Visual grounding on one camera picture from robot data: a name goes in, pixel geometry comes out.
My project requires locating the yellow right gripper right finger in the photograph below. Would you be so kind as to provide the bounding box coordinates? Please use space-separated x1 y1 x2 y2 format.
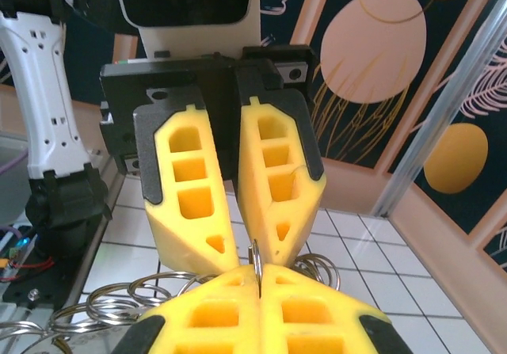
260 264 414 354

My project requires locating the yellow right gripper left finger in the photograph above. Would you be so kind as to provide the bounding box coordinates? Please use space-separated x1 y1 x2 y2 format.
112 265 263 354

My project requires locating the steel keyring bunch with plates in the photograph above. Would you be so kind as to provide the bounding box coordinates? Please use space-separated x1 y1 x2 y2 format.
0 238 343 354

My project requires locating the grey metal sheet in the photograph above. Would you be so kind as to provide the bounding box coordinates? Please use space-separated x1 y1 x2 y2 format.
0 131 31 229

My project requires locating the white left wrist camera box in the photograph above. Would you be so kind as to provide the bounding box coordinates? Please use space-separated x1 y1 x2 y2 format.
110 0 263 60

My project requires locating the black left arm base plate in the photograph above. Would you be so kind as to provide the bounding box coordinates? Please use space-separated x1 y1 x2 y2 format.
0 209 109 312

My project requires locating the aluminium corner post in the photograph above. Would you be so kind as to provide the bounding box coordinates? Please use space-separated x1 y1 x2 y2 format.
371 0 507 217

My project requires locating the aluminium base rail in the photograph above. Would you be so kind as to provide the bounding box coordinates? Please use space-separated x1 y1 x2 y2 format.
0 302 56 331

